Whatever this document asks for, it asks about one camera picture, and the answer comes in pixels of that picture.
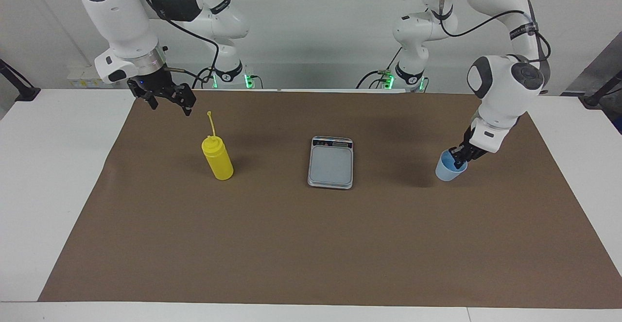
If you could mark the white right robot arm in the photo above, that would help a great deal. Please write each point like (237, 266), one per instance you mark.
(119, 11)

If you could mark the white power strip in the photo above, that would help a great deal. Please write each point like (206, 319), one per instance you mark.
(85, 79)

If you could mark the brown table mat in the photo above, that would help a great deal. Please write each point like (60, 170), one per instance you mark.
(311, 244)

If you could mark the yellow squeeze seasoning bottle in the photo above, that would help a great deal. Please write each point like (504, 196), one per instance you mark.
(218, 159)

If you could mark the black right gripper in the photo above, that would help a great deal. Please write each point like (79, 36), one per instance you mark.
(150, 83)

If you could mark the silver digital kitchen scale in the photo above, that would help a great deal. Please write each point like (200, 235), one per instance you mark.
(331, 164)

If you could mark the light blue plastic cup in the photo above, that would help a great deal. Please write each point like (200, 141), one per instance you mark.
(448, 172)

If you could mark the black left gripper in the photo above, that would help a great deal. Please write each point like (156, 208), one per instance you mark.
(470, 149)

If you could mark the black clamp stand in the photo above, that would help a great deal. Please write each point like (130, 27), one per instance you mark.
(600, 93)
(22, 89)

